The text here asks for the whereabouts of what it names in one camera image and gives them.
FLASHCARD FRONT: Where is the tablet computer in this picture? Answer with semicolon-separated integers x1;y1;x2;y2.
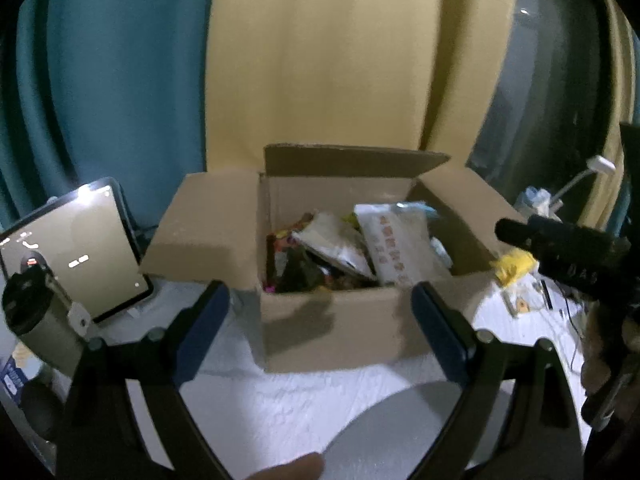
0;176;155;324

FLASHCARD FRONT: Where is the white plastic bag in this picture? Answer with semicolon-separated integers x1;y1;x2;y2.
492;272;586;321

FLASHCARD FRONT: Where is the person's right hand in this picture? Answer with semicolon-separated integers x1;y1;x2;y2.
580;305;626;397

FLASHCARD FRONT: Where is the black bowl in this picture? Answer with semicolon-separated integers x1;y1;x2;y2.
20;380;66;443

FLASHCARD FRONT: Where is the beige clear snack packet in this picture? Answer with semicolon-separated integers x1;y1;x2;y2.
291;211;377;281

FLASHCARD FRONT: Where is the person's left hand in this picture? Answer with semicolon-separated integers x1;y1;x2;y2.
235;452;325;480

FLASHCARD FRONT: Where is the white desk lamp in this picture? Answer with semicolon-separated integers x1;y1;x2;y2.
550;156;617;211

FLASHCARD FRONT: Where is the light blue snack packet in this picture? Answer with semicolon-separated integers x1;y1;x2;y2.
429;236;454;269

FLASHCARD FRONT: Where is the stainless steel tumbler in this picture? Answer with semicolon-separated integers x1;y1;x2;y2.
1;260;103;376

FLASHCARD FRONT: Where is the teal curtain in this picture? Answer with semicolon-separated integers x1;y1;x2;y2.
0;0;221;231

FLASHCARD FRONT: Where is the narrow yellow curtain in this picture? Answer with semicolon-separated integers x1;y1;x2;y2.
585;0;636;231

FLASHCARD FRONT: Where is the grey round tray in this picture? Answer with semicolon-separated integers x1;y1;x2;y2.
320;381;516;480

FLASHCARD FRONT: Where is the yellow crumpled packet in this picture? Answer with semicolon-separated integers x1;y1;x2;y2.
490;249;537;286

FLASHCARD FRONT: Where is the blue and yellow packet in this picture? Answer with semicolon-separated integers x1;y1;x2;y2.
0;342;43;406

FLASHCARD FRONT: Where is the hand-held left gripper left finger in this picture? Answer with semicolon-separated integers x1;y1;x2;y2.
55;280;232;480

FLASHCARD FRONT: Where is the white and blue crumpled bag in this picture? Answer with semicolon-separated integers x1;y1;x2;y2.
515;186;561;218

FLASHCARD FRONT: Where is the dark green snack bag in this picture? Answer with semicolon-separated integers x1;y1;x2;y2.
275;250;326;293

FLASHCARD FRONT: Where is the white red-print snack packet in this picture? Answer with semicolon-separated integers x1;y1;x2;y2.
354;202;453;288

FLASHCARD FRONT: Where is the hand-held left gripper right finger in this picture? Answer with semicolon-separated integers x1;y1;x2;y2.
411;281;586;480

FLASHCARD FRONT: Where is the brown cardboard box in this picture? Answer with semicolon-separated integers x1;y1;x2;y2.
139;143;516;375

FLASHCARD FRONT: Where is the wide yellow curtain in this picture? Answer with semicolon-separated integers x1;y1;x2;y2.
204;0;521;181

